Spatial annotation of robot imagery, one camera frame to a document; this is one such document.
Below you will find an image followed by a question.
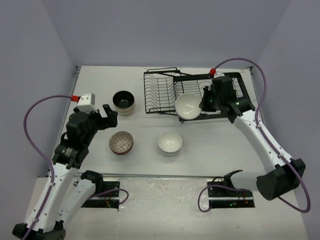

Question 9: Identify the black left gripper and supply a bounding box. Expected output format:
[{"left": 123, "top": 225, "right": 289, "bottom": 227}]
[{"left": 83, "top": 104, "right": 117, "bottom": 145}]

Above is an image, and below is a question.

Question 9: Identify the beige bowl back row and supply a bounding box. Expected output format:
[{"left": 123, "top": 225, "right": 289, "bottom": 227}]
[{"left": 112, "top": 90, "right": 135, "bottom": 109}]

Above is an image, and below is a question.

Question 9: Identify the beige bowl row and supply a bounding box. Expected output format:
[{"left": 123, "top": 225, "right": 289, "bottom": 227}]
[
  {"left": 117, "top": 109, "right": 135, "bottom": 116},
  {"left": 114, "top": 103, "right": 136, "bottom": 113},
  {"left": 112, "top": 90, "right": 135, "bottom": 109}
]

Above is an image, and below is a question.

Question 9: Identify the white bowl back row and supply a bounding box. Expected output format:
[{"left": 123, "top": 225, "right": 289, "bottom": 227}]
[{"left": 175, "top": 93, "right": 201, "bottom": 120}]

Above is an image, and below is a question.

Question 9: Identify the white bowl row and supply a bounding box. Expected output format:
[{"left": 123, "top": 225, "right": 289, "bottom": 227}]
[
  {"left": 175, "top": 93, "right": 201, "bottom": 120},
  {"left": 157, "top": 131, "right": 183, "bottom": 157}
]

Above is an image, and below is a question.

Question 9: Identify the brown patterned ceramic bowl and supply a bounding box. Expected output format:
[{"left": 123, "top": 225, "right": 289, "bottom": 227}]
[{"left": 109, "top": 131, "right": 134, "bottom": 155}]

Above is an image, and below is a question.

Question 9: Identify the beige bowl front row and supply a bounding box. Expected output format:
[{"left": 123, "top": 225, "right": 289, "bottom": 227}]
[{"left": 117, "top": 109, "right": 135, "bottom": 116}]

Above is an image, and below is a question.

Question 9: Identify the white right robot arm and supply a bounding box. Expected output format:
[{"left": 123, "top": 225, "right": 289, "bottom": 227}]
[{"left": 199, "top": 76, "right": 306, "bottom": 201}]

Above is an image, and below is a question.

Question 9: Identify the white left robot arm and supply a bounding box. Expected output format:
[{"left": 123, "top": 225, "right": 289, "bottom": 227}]
[{"left": 12, "top": 104, "right": 118, "bottom": 240}]

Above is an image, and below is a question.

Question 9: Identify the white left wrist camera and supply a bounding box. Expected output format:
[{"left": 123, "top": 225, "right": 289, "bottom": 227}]
[{"left": 77, "top": 92, "right": 98, "bottom": 113}]

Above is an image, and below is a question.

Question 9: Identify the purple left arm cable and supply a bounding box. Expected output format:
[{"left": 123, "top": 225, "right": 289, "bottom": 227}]
[{"left": 22, "top": 94, "right": 130, "bottom": 240}]

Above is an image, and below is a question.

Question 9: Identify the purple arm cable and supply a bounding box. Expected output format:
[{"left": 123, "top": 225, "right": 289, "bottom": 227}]
[
  {"left": 197, "top": 57, "right": 312, "bottom": 214},
  {"left": 22, "top": 94, "right": 130, "bottom": 240}
]

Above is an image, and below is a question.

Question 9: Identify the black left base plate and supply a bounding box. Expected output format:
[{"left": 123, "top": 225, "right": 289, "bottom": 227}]
[{"left": 81, "top": 181, "right": 120, "bottom": 209}]

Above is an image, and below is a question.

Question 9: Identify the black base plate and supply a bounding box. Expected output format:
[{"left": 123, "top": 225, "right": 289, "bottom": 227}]
[
  {"left": 81, "top": 181, "right": 120, "bottom": 209},
  {"left": 207, "top": 187, "right": 255, "bottom": 209}
]

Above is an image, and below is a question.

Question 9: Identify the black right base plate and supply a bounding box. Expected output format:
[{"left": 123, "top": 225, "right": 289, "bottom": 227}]
[{"left": 207, "top": 187, "right": 255, "bottom": 209}]

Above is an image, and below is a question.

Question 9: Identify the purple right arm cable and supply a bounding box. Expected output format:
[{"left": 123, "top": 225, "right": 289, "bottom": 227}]
[{"left": 197, "top": 57, "right": 312, "bottom": 214}]

